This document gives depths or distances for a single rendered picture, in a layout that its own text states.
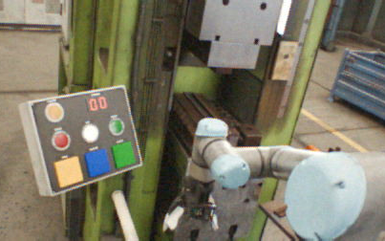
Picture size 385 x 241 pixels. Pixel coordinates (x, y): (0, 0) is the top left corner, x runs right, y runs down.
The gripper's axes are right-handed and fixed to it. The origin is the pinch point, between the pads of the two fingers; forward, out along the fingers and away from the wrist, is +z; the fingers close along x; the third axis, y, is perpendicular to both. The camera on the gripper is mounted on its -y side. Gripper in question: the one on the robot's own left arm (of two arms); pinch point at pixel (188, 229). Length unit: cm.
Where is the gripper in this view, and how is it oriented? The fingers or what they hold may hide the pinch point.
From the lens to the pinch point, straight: 119.6
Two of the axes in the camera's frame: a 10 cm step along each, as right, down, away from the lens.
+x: 9.7, 0.5, 2.5
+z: -1.6, 8.9, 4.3
